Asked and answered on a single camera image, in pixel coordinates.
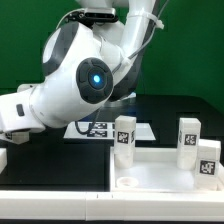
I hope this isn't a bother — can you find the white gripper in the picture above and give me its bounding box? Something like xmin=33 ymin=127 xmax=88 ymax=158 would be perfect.
xmin=0 ymin=90 xmax=45 ymax=133

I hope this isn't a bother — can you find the white square tabletop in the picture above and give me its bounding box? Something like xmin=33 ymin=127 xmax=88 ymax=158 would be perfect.
xmin=109 ymin=146 xmax=224 ymax=194

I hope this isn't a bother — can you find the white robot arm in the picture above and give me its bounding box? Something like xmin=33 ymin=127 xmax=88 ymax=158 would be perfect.
xmin=0 ymin=0 xmax=163 ymax=134

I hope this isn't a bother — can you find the white left fence rail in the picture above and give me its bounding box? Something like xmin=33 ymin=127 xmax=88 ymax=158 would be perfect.
xmin=0 ymin=148 xmax=7 ymax=174

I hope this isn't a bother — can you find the white fence rail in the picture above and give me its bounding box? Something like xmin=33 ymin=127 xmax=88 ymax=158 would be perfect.
xmin=0 ymin=148 xmax=7 ymax=174
xmin=0 ymin=191 xmax=224 ymax=222

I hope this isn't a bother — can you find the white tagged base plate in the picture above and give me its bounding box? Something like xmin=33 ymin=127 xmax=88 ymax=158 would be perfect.
xmin=64 ymin=122 xmax=155 ymax=141

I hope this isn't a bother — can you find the white front fence rail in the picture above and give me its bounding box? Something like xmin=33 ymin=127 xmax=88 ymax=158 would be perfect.
xmin=0 ymin=191 xmax=224 ymax=222

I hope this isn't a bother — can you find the grey braided cable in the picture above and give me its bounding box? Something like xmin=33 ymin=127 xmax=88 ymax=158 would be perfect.
xmin=74 ymin=0 xmax=171 ymax=136

